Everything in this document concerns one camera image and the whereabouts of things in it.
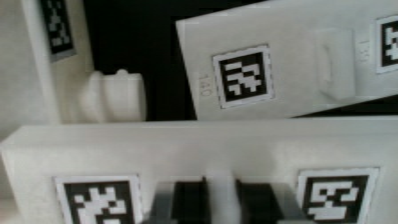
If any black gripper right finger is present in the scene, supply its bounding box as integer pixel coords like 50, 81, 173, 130
237, 180, 310, 224

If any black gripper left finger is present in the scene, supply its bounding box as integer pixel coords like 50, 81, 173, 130
143, 178, 212, 224

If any white cabinet door panel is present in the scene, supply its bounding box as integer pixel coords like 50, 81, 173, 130
0, 117, 398, 224
177, 0, 398, 121

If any white cabinet body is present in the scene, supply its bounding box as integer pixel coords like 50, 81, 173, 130
0, 0, 146, 125

